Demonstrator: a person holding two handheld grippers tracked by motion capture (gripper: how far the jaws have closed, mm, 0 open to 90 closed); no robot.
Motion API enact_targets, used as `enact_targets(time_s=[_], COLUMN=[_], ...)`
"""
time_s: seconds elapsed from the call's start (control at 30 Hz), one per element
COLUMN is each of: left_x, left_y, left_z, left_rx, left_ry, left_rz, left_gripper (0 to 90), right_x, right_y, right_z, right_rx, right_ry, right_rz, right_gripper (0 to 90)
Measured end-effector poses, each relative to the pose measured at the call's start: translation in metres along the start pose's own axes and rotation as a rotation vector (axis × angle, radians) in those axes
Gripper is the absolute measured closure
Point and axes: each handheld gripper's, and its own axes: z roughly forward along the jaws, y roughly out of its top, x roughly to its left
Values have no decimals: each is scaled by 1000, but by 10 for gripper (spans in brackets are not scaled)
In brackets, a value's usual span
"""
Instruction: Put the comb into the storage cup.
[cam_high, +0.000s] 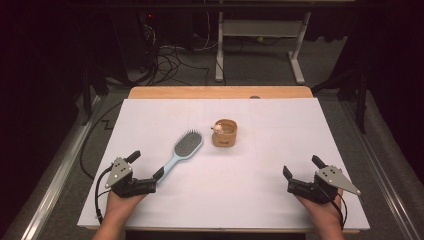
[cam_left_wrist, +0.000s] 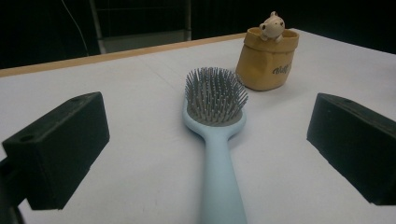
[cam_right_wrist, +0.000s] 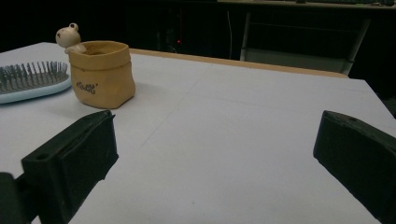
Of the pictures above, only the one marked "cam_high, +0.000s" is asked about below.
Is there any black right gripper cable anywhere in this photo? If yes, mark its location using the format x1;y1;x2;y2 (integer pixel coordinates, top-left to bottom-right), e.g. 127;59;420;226
332;189;349;231

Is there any dark computer tower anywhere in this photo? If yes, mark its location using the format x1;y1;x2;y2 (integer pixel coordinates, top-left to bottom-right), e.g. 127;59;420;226
111;9;159;73

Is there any tangle of floor cables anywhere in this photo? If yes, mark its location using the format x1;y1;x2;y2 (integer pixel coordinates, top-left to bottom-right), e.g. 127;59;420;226
139;19;212;87

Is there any black floor cable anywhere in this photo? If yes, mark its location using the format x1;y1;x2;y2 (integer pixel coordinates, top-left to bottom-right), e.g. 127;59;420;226
79;99;125;181

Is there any person's left hand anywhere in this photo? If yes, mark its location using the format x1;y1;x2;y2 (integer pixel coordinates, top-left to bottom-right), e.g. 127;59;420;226
105;190;147;223

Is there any light blue hairbrush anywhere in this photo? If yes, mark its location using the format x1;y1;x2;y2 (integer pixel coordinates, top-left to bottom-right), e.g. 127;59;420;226
153;129;204;185

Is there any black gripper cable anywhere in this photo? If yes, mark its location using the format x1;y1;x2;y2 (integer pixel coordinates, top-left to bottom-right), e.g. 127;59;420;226
94;164;115;225
332;189;349;231

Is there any small beige animal figurine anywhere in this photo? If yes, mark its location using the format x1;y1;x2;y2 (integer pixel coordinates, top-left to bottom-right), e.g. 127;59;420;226
210;122;225;136

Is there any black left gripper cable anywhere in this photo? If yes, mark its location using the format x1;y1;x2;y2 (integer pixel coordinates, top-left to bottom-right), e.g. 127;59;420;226
94;164;115;225

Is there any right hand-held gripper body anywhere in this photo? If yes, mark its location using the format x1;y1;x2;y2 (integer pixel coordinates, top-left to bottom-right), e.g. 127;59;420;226
287;165;362;205

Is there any black stand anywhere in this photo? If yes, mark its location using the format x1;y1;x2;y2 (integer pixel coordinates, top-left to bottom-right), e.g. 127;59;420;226
310;63;369;135
80;64;110;127

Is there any wooden table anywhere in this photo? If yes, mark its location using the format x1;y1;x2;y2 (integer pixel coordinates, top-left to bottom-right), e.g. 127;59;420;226
85;85;361;234

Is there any white metal stand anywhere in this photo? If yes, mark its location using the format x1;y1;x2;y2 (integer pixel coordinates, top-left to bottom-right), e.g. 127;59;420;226
214;11;307;86

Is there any aluminium floor rail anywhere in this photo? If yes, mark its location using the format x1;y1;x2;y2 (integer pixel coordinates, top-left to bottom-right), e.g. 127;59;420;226
338;99;424;240
18;95;103;240

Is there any round wooden cup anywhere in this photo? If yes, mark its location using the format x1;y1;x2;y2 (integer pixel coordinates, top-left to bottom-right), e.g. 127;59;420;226
211;118;239;148

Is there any person's right hand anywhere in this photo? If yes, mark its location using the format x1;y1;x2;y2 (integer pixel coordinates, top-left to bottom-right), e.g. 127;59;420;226
294;189;345;231

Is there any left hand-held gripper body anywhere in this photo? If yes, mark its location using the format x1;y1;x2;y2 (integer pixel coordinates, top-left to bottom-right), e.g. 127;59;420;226
104;156;158;199

